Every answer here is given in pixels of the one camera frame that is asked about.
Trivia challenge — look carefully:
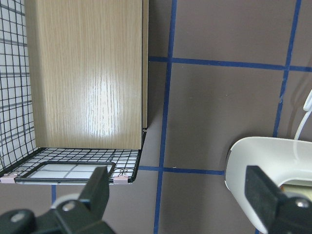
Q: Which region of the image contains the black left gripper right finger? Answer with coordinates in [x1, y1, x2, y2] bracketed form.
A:
[245, 165, 285, 231]

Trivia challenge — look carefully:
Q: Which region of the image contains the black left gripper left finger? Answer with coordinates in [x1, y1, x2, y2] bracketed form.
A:
[78, 167, 109, 223]

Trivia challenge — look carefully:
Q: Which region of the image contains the white two-slot toaster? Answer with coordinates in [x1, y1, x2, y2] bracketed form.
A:
[225, 136, 312, 234]

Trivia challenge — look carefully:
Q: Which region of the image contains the white power cord with plug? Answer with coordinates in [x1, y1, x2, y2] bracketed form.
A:
[294, 89, 312, 141]

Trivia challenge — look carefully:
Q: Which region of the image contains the wire basket with wooden shelf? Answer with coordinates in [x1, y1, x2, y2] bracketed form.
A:
[0, 0, 149, 184]

